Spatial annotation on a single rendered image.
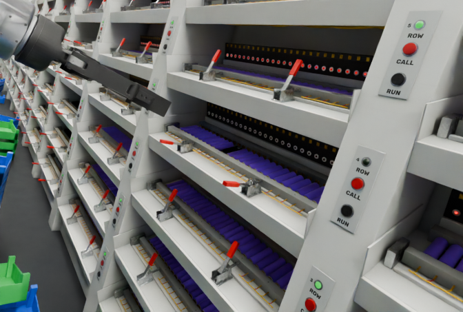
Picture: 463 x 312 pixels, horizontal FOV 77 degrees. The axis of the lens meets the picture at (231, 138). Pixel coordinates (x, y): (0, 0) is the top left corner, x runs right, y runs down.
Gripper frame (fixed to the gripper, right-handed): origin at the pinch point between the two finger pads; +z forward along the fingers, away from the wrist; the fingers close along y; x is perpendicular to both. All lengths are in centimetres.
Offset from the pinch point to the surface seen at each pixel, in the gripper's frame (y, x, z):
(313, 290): 34.6, -14.7, 21.7
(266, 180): 15.6, -3.6, 24.4
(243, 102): 5.8, 9.1, 17.6
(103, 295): -30, -64, 33
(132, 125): -43.2, -9.4, 21.0
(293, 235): 28.0, -9.3, 21.0
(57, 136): -153, -45, 32
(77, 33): -170, 21, 19
